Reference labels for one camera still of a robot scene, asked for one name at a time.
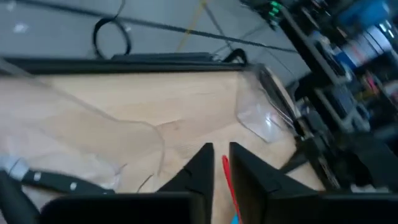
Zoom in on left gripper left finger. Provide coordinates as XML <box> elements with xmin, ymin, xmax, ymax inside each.
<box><xmin>157</xmin><ymin>142</ymin><xmax>215</xmax><ymax>194</ymax></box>

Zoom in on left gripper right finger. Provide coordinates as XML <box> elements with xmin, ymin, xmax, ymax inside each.
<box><xmin>229</xmin><ymin>142</ymin><xmax>318</xmax><ymax>195</ymax></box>

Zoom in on red silicone spoon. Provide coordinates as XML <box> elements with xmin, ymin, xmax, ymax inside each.
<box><xmin>221</xmin><ymin>154</ymin><xmax>243</xmax><ymax>224</ymax></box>

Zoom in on black riveted-handle knife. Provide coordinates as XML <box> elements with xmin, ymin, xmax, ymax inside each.
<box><xmin>0</xmin><ymin>154</ymin><xmax>117</xmax><ymax>196</ymax></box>

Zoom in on clear plastic bin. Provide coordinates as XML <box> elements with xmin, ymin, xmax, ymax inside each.
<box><xmin>0</xmin><ymin>57</ymin><xmax>166</xmax><ymax>194</ymax></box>
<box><xmin>234</xmin><ymin>63</ymin><xmax>300</xmax><ymax>144</ymax></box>

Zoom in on black device green lights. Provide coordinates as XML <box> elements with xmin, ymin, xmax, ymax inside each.
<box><xmin>241</xmin><ymin>0</ymin><xmax>285</xmax><ymax>30</ymax></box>

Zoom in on long yellow cable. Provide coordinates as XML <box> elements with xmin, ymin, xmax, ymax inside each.
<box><xmin>176</xmin><ymin>0</ymin><xmax>208</xmax><ymax>52</ymax></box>

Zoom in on thin black cable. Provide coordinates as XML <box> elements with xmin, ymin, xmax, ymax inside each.
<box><xmin>203</xmin><ymin>0</ymin><xmax>234</xmax><ymax>51</ymax></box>

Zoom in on black coiled cable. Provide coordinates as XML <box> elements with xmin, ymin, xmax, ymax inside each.
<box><xmin>91</xmin><ymin>0</ymin><xmax>132</xmax><ymax>60</ymax></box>

